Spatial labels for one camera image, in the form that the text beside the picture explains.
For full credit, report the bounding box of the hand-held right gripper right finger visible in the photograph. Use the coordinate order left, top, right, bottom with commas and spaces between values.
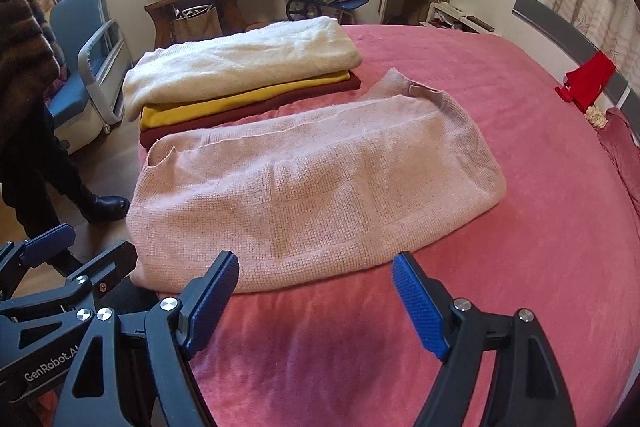
391, 251, 577, 427

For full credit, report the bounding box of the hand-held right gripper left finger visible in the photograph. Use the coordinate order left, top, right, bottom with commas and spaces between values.
56, 250, 240, 427

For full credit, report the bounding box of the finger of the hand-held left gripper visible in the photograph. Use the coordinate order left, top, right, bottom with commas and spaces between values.
0, 223, 77, 290
0, 241, 138, 338

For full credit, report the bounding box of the pink knitted sweater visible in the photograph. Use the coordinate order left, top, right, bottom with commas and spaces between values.
126, 68, 507, 295

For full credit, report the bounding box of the bed with pink blanket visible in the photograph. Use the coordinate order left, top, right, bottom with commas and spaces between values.
37, 23, 640, 427

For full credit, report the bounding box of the person's body in dark clothing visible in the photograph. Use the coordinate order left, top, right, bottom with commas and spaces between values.
0, 0, 132, 278

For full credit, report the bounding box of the folded mustard yellow garment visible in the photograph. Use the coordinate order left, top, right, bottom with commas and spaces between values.
139, 69, 351, 132

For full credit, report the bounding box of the blue armchair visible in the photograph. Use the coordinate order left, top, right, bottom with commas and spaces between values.
47, 0, 133, 152

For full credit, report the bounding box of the folded dark red garment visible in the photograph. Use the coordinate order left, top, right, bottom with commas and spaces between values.
139, 72, 362, 150

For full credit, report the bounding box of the tan tote bag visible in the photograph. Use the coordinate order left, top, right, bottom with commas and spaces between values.
173, 4, 223, 42

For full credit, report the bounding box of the pink pillow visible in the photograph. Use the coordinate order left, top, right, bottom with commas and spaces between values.
597, 107, 640, 212

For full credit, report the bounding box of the cream fluffy item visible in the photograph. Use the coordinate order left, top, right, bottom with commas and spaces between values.
586, 104, 608, 130

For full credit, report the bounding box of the grey headboard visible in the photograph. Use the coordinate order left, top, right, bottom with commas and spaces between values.
512, 0, 632, 108

